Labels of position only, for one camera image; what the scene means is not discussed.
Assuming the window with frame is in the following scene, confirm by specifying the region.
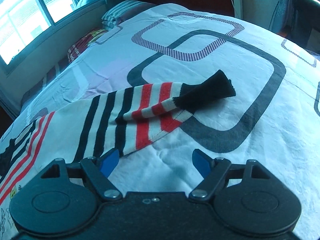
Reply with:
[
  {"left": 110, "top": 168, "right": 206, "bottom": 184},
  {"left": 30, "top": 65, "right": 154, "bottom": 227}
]
[{"left": 1, "top": 0, "right": 86, "bottom": 74}]

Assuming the red patterned folded blanket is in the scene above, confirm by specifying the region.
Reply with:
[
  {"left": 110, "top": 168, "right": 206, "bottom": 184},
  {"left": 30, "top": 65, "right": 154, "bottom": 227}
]
[{"left": 67, "top": 28, "right": 107, "bottom": 63}]

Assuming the striped bed sheet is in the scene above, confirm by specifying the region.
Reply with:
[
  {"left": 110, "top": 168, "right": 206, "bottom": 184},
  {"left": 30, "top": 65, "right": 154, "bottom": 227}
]
[{"left": 21, "top": 56, "right": 69, "bottom": 111}]

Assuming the striped grey pillow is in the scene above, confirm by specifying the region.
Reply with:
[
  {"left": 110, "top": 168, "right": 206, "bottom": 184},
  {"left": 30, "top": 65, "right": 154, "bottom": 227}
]
[{"left": 101, "top": 0, "right": 156, "bottom": 31}]

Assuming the tied curtain at far side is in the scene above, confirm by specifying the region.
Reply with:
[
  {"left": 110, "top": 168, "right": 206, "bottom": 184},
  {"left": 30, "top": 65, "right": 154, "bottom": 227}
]
[{"left": 269, "top": 0, "right": 296, "bottom": 33}]

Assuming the white quilt with square pattern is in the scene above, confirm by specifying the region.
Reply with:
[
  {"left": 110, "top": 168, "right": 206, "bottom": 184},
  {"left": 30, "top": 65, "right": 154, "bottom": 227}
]
[{"left": 1, "top": 4, "right": 319, "bottom": 239}]

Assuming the striped red black white sweater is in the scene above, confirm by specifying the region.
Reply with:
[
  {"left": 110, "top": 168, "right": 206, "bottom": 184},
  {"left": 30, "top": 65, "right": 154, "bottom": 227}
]
[{"left": 1, "top": 70, "right": 236, "bottom": 205}]

